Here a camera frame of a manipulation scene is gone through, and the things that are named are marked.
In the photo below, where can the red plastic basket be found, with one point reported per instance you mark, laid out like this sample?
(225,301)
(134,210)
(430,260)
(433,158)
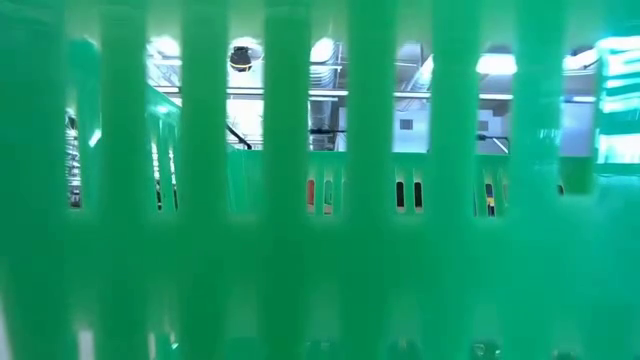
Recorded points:
(310,192)

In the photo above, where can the black plastic basket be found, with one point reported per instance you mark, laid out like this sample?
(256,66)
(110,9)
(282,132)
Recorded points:
(400,195)

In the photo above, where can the green plastic basket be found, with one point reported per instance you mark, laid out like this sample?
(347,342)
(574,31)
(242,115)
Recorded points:
(300,275)

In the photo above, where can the black round fixture yellow band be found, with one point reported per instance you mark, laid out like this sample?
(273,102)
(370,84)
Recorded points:
(240,60)

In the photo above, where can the bright ceiling light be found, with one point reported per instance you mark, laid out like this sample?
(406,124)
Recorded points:
(496,64)

